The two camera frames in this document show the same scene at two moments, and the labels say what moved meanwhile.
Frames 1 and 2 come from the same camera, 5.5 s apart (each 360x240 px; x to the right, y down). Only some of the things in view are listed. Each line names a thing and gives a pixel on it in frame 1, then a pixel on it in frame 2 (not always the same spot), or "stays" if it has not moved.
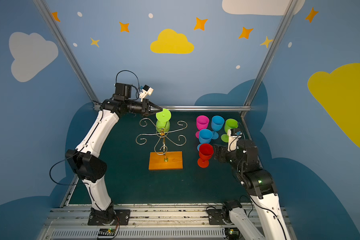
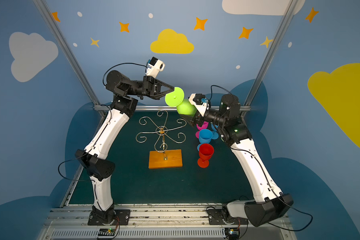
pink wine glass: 202,123 stays
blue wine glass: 217,123 stays
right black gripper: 223,153 to 199,115
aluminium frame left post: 68,51 stays
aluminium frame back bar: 204,108 stays
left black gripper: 145,108 to 150,87
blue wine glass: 205,137 stays
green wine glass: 163,123 to 175,98
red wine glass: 206,151 stays
